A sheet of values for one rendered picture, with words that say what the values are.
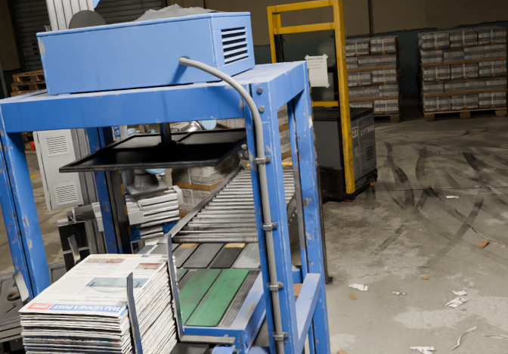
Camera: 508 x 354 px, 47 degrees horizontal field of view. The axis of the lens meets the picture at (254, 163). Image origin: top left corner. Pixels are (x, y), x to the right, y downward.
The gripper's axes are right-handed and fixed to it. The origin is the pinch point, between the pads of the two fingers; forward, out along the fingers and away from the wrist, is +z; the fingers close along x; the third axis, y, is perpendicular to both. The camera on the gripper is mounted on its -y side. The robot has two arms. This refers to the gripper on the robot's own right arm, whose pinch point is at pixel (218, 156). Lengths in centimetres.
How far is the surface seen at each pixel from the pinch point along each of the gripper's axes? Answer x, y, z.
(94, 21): 135, 93, -52
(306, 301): 136, -16, -144
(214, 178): -2.1, -16.8, 7.6
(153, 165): 178, 45, -118
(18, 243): 201, 22, -73
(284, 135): -95, -6, 5
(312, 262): 114, -11, -135
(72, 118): 191, 63, -100
